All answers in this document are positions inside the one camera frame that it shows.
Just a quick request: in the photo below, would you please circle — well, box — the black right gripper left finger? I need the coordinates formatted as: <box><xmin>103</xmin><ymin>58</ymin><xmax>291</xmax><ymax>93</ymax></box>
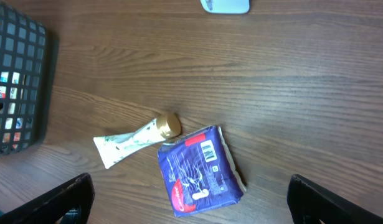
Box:
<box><xmin>0</xmin><ymin>173</ymin><xmax>95</xmax><ymax>224</ymax></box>

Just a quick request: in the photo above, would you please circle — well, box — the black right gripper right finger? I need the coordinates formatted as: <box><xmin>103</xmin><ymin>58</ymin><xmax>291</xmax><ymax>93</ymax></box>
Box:
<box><xmin>286</xmin><ymin>174</ymin><xmax>383</xmax><ymax>224</ymax></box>

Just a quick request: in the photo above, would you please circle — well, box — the white tube gold cap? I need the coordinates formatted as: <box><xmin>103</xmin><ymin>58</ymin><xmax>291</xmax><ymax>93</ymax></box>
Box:
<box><xmin>93</xmin><ymin>113</ymin><xmax>181</xmax><ymax>169</ymax></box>

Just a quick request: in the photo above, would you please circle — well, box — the purple sanitary pad pack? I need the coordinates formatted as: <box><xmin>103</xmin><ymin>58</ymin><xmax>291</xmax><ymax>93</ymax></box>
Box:
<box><xmin>158</xmin><ymin>125</ymin><xmax>246</xmax><ymax>217</ymax></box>

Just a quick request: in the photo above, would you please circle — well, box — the white barcode scanner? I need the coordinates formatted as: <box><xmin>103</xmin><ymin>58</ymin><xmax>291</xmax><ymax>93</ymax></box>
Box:
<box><xmin>200</xmin><ymin>0</ymin><xmax>250</xmax><ymax>14</ymax></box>

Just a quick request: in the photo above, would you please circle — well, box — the dark grey plastic basket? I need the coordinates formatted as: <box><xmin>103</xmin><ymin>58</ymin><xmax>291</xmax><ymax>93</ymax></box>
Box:
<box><xmin>0</xmin><ymin>1</ymin><xmax>59</xmax><ymax>157</ymax></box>

